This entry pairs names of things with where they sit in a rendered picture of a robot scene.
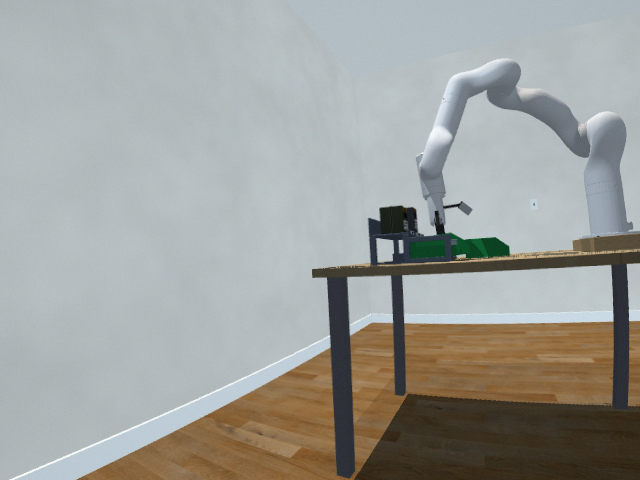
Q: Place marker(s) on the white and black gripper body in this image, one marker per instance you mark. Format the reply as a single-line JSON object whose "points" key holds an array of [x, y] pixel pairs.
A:
{"points": [[435, 203]]}

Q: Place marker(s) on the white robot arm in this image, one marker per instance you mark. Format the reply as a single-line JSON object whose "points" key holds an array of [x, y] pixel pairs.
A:
{"points": [[603, 137]]}

